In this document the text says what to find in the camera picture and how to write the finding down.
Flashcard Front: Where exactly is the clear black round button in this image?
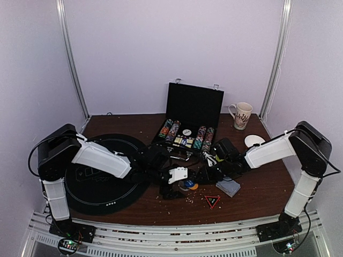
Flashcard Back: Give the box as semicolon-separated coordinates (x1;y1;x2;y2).
178;181;189;191

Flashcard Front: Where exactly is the blue small blind button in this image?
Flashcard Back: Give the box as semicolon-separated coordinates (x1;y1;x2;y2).
183;180;196;188

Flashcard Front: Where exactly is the black poker chip case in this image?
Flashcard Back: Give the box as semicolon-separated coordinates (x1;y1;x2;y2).
152;82;224;157

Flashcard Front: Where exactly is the orange round button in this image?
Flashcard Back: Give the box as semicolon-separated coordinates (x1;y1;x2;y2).
190;184;198;190

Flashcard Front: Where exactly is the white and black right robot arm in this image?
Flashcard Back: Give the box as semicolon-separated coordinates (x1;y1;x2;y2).
196;120;341;242

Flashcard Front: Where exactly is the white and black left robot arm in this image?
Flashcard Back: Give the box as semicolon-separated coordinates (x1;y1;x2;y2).
33;124;188;243

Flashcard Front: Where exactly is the yellow-green bowl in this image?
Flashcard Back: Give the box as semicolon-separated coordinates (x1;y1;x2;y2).
215;155;223;162

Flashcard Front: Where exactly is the grey card deck box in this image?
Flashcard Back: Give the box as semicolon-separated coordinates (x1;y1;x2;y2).
216;179;241;198

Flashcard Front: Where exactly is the red and black triangle card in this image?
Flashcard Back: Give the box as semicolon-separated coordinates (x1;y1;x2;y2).
205;195;220;209

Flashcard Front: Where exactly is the white and orange bowl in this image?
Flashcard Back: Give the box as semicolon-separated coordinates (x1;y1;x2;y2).
244;134;265;148

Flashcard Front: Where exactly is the left inner poker chip row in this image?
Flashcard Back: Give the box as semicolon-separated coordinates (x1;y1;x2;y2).
165;120;181;142

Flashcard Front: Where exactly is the cream card deck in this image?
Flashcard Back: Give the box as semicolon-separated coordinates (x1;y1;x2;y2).
173;137;183;146

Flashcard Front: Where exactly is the right outer poker chip row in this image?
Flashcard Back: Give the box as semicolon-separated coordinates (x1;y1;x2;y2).
201;127;215;152

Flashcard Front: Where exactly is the left outer poker chip row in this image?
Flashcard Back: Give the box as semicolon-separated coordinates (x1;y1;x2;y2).
158;119;174;138

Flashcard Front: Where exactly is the white dealer button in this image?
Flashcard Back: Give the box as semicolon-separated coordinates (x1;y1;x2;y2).
182;129;192;136

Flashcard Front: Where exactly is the cream patterned mug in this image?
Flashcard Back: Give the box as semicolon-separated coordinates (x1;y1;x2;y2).
228;102;253;130

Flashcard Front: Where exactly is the round black poker mat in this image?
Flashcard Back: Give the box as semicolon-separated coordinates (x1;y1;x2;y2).
64;133;155;216

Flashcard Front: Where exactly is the right green circuit board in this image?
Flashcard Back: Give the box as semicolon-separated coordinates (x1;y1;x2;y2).
278;240;298;254

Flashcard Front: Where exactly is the green circuit board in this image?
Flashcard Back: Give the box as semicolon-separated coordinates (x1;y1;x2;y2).
278;240;298;254
57;238;81;255

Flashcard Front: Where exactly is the left green circuit board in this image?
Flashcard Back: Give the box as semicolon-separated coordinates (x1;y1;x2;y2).
57;238;81;255

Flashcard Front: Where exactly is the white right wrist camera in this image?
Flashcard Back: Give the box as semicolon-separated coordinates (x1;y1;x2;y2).
202;152;218;167

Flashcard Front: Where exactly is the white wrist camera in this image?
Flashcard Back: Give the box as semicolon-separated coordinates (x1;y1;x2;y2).
168;167;188;184
202;152;218;167

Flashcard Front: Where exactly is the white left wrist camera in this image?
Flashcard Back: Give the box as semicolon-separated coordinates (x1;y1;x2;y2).
168;167;188;184

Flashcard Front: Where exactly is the aluminium front rail base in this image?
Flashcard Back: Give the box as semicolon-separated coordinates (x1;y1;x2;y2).
19;210;333;256

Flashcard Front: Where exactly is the left aluminium frame post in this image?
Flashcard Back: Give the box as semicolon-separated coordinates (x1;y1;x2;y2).
56;0;90;119

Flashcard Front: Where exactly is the aluminium frame post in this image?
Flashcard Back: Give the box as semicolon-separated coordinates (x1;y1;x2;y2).
259;0;293;122
56;0;90;119

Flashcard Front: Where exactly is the right aluminium frame post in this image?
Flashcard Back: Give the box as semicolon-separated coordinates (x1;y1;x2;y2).
259;0;293;122

